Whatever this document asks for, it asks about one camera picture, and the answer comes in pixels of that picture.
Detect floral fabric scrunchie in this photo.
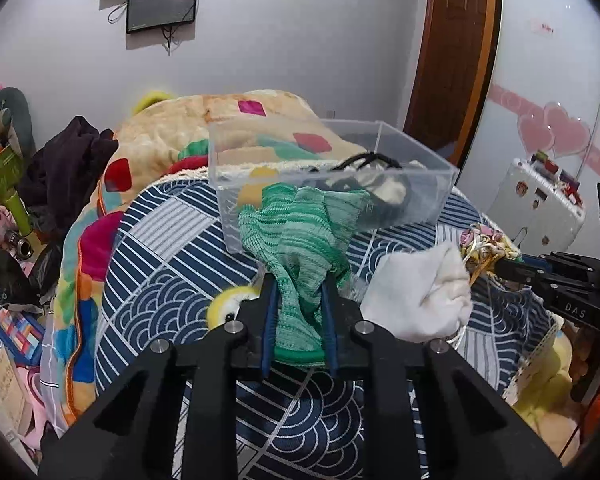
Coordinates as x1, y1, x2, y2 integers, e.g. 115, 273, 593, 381
460, 223, 521, 286

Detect yellow felt ball face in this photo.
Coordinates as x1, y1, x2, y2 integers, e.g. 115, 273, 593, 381
207, 286, 259, 330

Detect green knitted cloth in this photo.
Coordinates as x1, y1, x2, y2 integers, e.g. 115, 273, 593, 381
238, 183, 370, 366

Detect white drawstring pouch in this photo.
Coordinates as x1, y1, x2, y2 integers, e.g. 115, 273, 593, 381
361, 242, 472, 344

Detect black item in box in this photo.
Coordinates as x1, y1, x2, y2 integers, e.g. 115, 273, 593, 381
301, 152, 430, 231

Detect yellow felt piece in box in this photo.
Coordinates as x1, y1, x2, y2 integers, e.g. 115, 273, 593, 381
237, 166, 278, 209

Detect navy patterned tablecloth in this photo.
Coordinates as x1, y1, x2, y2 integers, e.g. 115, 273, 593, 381
93, 178, 556, 480

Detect clear plastic storage box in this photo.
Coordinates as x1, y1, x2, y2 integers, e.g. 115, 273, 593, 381
209, 116, 458, 252

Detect beige colourful patch blanket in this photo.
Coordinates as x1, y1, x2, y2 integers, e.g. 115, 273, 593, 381
40, 89, 362, 431

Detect dark purple clothing pile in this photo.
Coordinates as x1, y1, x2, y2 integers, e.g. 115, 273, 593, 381
17, 116, 118, 240

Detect colourful block game box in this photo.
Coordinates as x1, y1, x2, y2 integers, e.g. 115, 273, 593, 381
0, 308, 44, 367

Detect brown wooden door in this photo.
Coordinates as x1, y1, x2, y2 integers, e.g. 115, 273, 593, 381
403, 0, 502, 168

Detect green cardboard box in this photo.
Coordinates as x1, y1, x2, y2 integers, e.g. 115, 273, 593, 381
0, 146, 32, 236

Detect grey green plush toy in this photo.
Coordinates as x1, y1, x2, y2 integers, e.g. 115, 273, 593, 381
0, 87, 36, 162

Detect small black wall monitor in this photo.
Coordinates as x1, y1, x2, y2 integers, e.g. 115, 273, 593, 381
126, 0, 197, 34

